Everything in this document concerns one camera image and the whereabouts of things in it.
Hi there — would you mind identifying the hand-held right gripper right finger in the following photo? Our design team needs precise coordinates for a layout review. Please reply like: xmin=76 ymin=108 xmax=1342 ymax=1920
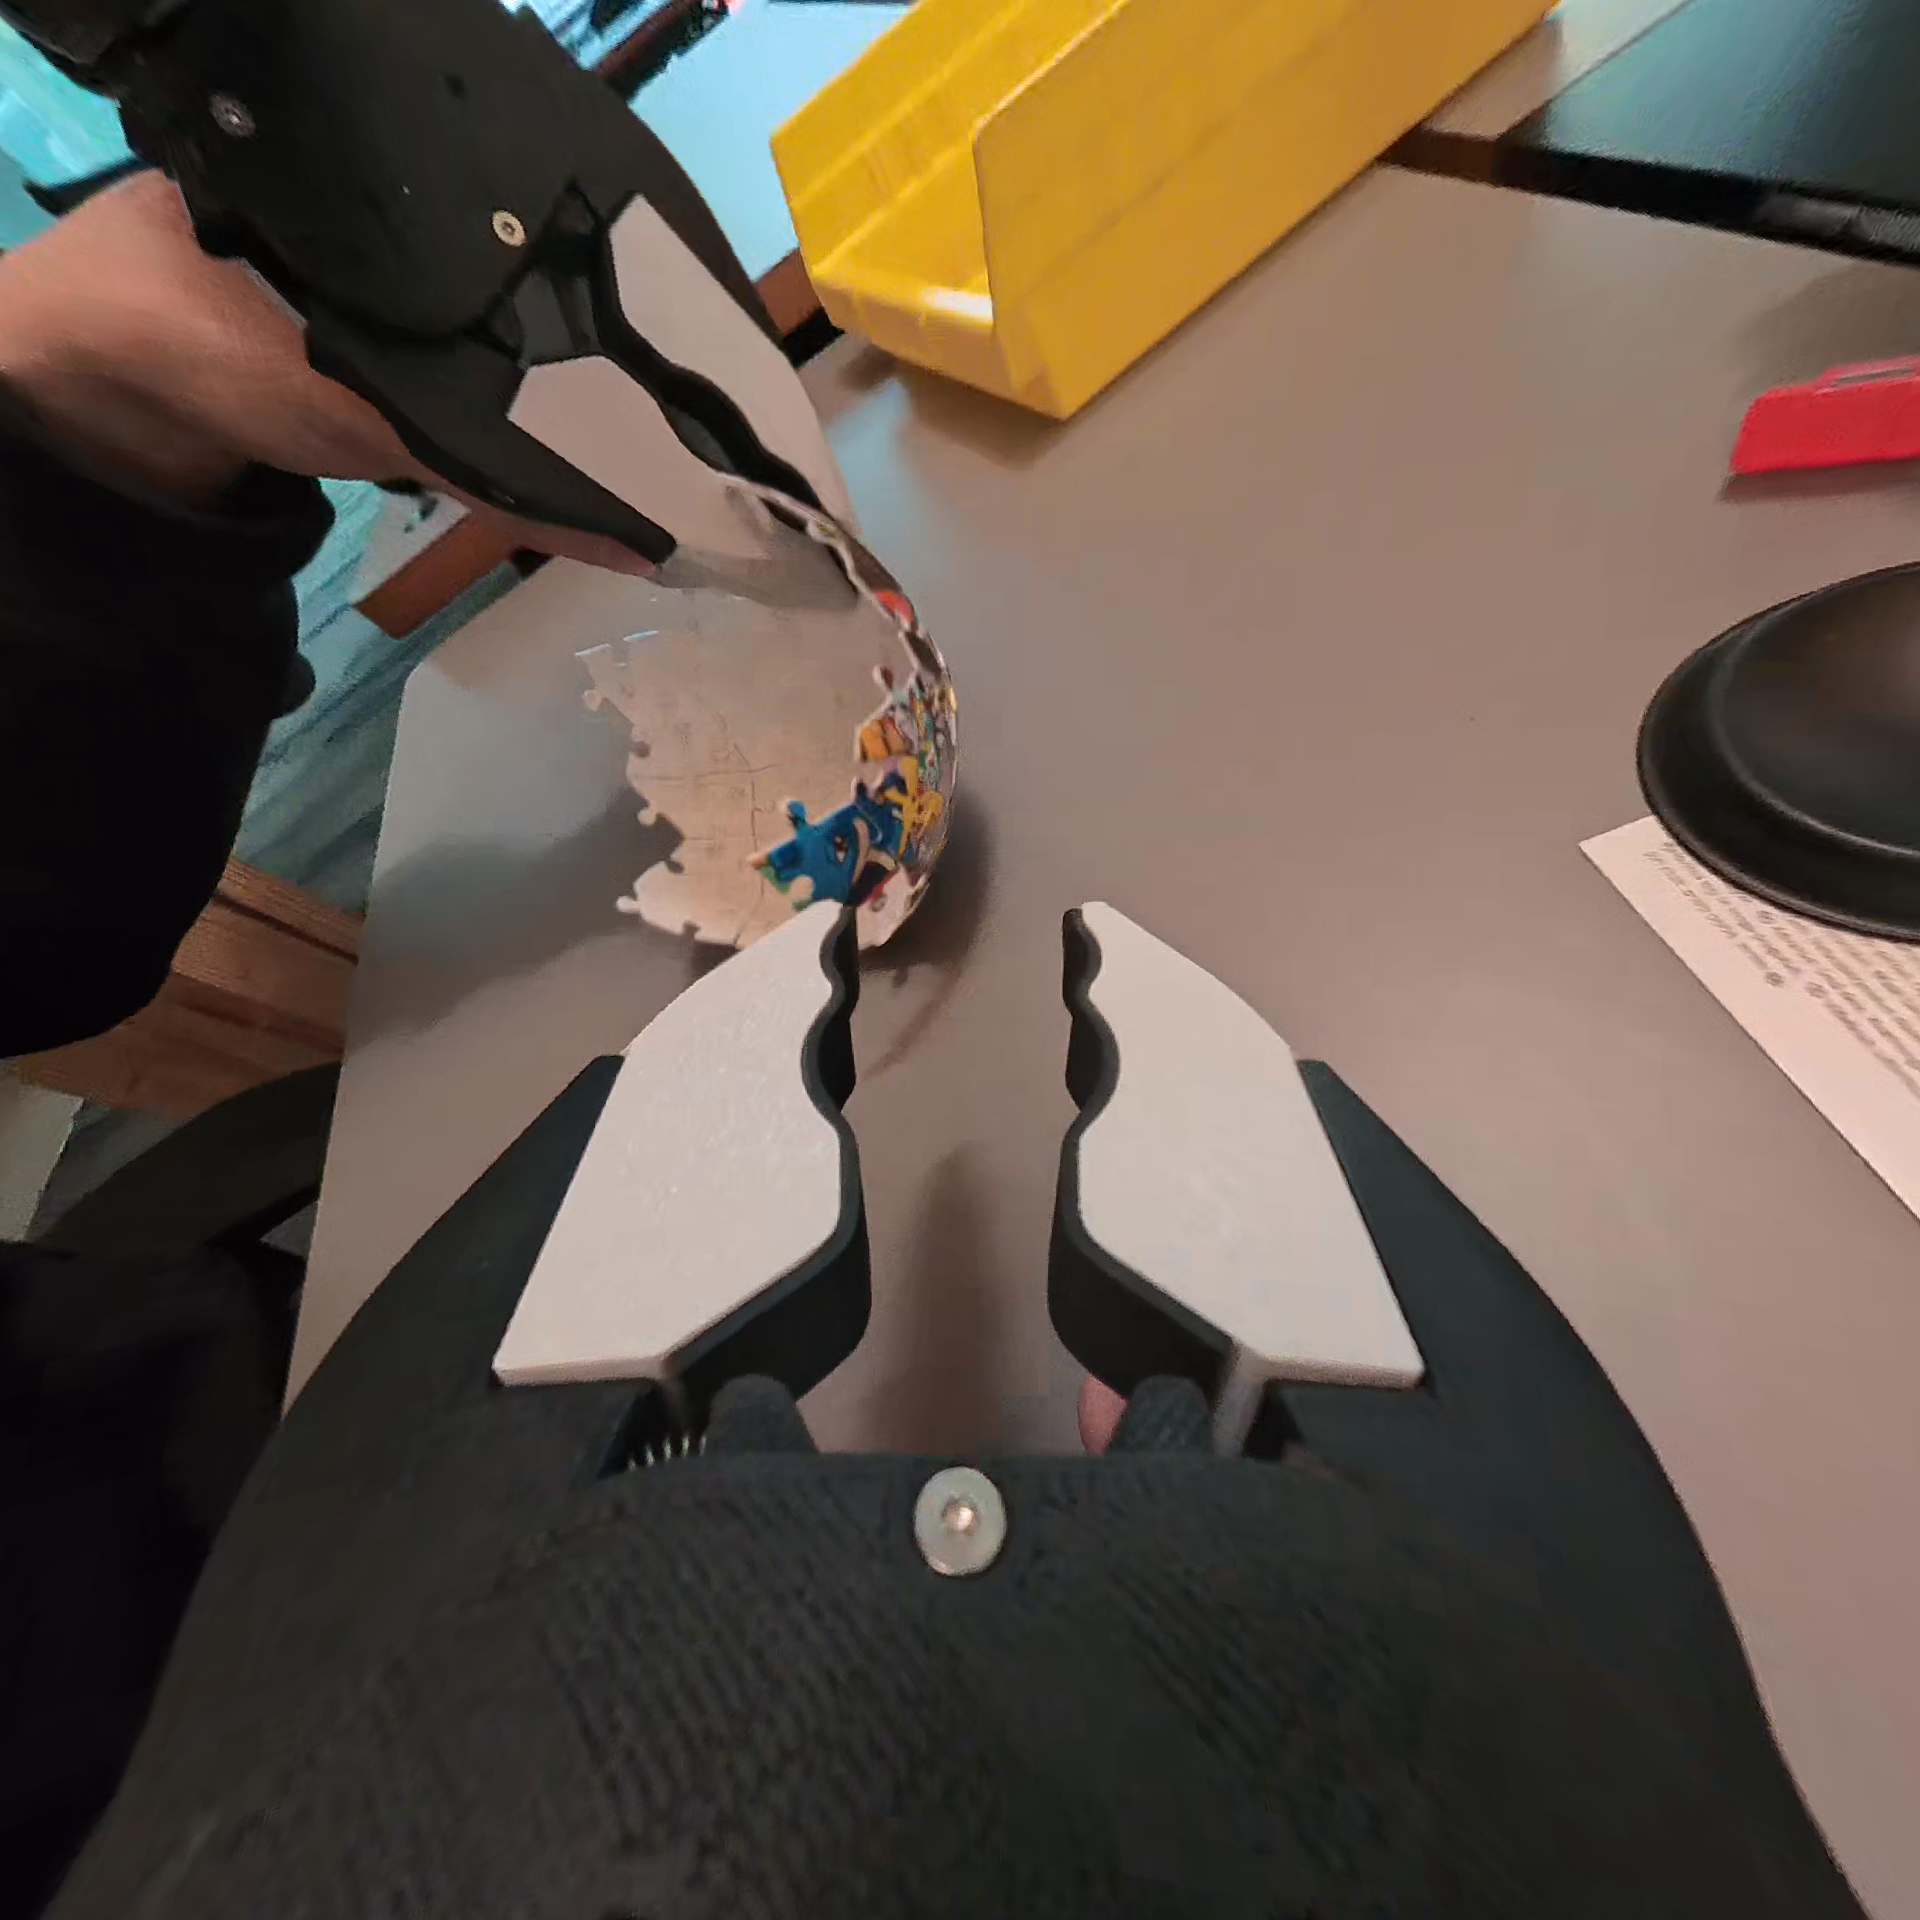
xmin=1046 ymin=900 xmax=1425 ymax=1455

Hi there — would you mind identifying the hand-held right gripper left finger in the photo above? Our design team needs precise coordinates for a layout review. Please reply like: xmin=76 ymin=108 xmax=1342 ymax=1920
xmin=490 ymin=900 xmax=876 ymax=1413

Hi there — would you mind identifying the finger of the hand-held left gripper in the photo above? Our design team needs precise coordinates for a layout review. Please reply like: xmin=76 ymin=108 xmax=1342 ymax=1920
xmin=590 ymin=190 xmax=824 ymax=512
xmin=503 ymin=349 xmax=869 ymax=607

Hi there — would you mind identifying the partly built puzzle ball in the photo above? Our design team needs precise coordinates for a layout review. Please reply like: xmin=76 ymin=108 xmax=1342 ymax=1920
xmin=576 ymin=470 xmax=962 ymax=950

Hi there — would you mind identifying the person's left forearm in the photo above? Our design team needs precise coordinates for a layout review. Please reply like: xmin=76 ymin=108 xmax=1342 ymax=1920
xmin=0 ymin=381 xmax=337 ymax=1059

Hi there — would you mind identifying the person's left hand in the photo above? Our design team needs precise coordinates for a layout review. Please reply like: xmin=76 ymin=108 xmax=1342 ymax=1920
xmin=0 ymin=171 xmax=663 ymax=586

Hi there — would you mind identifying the yellow plastic bin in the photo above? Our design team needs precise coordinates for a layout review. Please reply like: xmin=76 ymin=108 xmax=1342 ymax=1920
xmin=767 ymin=0 xmax=1560 ymax=422

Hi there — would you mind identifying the white printed leaflet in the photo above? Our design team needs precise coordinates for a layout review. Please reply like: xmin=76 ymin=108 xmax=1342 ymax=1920
xmin=1578 ymin=813 xmax=1920 ymax=1220

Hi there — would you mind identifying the black round stand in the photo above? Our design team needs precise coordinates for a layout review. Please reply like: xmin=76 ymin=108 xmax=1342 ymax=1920
xmin=1634 ymin=562 xmax=1920 ymax=943

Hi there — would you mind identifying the red plastic piece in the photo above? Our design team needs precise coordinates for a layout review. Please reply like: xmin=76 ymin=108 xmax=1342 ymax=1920
xmin=1728 ymin=354 xmax=1920 ymax=480

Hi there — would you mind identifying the silver panel with black inset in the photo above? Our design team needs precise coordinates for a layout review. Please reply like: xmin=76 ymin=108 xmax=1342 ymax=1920
xmin=1381 ymin=0 xmax=1920 ymax=269

